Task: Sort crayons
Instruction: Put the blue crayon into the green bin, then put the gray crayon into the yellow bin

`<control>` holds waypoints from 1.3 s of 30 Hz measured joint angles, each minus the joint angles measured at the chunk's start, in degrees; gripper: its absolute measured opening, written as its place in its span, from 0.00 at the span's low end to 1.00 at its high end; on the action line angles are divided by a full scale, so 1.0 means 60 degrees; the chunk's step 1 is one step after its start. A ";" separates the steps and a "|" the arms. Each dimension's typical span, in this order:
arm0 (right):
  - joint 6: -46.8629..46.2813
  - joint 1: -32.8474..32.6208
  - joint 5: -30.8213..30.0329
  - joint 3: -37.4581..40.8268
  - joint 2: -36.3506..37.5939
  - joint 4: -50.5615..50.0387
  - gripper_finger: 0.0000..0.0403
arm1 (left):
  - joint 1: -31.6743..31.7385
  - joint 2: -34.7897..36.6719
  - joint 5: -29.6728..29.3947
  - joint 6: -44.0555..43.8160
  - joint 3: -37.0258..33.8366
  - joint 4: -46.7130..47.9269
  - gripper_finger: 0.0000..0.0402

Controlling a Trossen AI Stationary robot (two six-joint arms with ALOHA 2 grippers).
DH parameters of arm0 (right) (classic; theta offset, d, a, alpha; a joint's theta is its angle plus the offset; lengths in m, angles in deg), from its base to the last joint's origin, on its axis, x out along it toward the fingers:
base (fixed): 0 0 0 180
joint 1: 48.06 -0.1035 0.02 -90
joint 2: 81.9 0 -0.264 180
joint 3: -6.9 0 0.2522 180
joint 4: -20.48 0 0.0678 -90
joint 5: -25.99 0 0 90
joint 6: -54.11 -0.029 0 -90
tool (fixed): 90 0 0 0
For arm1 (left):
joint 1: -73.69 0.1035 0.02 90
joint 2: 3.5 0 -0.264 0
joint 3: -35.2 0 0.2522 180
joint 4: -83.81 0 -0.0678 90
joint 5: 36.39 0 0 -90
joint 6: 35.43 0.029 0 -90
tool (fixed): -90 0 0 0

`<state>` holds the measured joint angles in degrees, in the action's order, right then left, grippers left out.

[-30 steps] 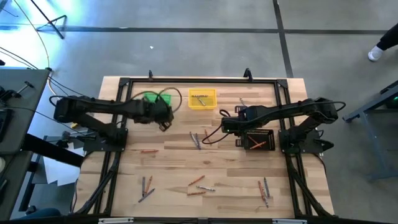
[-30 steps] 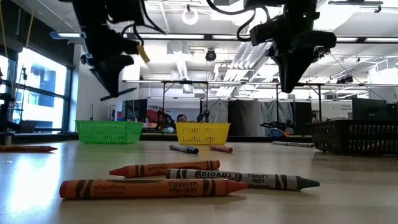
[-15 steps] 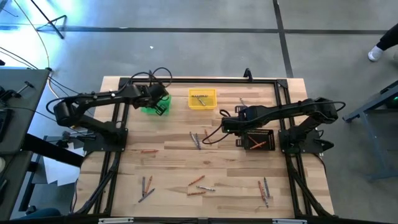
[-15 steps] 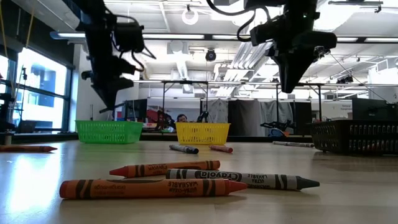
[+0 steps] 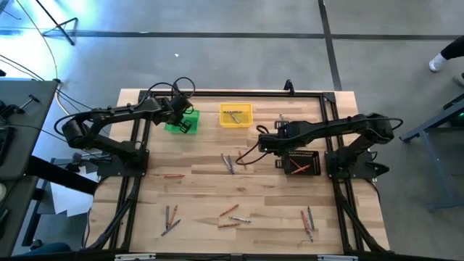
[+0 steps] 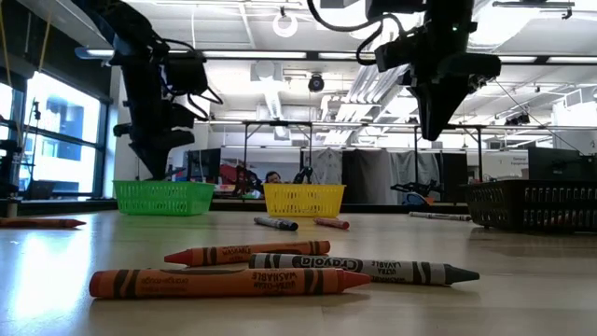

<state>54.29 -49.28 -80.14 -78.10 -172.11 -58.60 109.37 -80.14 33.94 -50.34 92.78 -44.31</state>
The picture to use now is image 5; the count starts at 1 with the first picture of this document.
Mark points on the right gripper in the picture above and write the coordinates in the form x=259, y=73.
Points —
x=275, y=141

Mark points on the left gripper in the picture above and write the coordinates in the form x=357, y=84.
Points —
x=177, y=107

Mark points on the white crayon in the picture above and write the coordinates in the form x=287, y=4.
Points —
x=282, y=117

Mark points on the grey crayon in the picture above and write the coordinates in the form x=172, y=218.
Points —
x=232, y=112
x=239, y=219
x=235, y=118
x=309, y=235
x=311, y=218
x=231, y=165

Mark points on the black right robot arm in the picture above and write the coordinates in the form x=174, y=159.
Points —
x=326, y=128

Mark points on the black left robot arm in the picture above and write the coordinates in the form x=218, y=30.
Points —
x=108, y=116

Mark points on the green plastic basket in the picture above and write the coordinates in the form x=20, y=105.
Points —
x=172, y=128

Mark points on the yellow plastic basket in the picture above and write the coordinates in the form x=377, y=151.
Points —
x=246, y=121

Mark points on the black plastic basket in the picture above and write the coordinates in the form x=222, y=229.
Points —
x=314, y=159

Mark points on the black table clamp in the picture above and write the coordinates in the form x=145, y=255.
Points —
x=289, y=88

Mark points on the black desk beam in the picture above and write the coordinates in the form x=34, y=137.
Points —
x=61, y=175

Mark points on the white paper sheet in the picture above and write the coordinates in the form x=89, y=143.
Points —
x=69, y=199

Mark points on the dark grey desk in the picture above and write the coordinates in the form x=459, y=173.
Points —
x=32, y=119

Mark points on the black light stand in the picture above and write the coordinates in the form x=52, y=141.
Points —
x=55, y=21

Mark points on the blue grey metal table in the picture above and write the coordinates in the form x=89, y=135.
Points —
x=427, y=127

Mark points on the black bar clamp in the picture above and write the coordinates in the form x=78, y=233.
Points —
x=9, y=109

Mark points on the black keyboard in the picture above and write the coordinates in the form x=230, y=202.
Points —
x=5, y=145

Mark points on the person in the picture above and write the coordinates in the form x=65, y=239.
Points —
x=438, y=62

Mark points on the black computer green light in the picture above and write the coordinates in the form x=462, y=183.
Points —
x=459, y=119

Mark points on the black caster wheel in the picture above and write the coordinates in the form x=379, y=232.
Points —
x=36, y=244

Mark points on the black aluminium table frame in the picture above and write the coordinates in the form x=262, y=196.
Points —
x=203, y=94

